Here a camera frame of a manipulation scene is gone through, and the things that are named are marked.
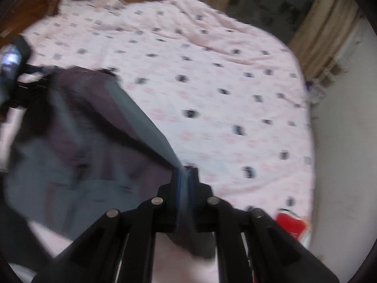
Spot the beige right curtain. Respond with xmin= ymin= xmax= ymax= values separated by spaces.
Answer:
xmin=288 ymin=0 xmax=362 ymax=81

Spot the red basketball jersey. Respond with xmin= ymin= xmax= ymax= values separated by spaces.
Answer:
xmin=275 ymin=208 xmax=310 ymax=244

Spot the pink cat print duvet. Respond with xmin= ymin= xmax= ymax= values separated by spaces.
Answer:
xmin=1 ymin=0 xmax=315 ymax=282

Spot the purple grey hooded jacket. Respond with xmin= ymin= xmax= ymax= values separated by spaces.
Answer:
xmin=5 ymin=67 xmax=215 ymax=259

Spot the white shelf rack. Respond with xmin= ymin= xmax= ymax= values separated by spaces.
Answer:
xmin=306 ymin=55 xmax=348 ymax=107

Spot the dark window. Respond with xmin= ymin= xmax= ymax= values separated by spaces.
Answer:
xmin=226 ymin=0 xmax=314 ymax=43

